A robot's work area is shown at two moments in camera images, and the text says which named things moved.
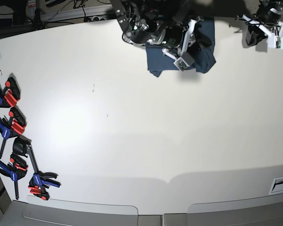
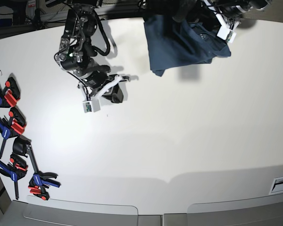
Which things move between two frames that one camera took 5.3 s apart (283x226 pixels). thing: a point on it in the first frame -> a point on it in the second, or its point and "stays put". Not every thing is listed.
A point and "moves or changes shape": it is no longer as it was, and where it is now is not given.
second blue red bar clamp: [15, 125] stays put
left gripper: [255, 35] -> [230, 25]
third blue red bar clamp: [18, 169] stays put
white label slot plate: [281, 185] stays put
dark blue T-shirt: [200, 46] moves or changes shape
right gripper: [192, 23] -> [115, 79]
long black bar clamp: [39, 179] stays put
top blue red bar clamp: [7, 97] stays put
